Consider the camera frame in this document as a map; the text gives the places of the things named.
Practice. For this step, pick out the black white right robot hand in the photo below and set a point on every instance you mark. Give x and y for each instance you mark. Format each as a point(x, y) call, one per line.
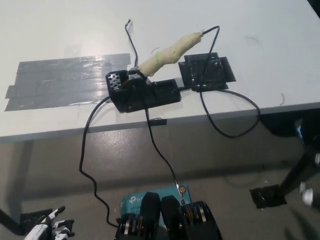
point(307, 195)

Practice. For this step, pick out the black floor tape patch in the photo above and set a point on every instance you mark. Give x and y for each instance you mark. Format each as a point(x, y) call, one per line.
point(30, 217)
point(267, 197)

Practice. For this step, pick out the black robot torso blocks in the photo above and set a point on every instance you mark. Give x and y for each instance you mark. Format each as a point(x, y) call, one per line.
point(172, 215)

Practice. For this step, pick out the grey table leg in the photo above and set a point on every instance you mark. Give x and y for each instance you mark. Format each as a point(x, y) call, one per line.
point(23, 170)

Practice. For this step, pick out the beige-taped soldering iron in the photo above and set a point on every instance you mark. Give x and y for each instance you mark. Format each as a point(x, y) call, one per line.
point(170, 53)

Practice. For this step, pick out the small black tape strip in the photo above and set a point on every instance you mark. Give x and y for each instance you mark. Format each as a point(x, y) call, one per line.
point(158, 122)

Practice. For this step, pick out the black table frame bracket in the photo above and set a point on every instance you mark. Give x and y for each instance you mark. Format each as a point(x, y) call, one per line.
point(280, 125)

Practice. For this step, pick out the teal router box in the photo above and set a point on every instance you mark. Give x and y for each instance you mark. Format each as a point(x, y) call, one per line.
point(132, 200)

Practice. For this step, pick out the black soldering station base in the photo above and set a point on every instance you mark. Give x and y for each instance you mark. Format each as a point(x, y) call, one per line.
point(162, 93)

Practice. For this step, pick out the large grey tape patch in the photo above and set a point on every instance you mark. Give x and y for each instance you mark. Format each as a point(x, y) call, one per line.
point(62, 80)

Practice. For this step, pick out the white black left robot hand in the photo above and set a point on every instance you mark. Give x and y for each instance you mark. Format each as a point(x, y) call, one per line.
point(41, 227)

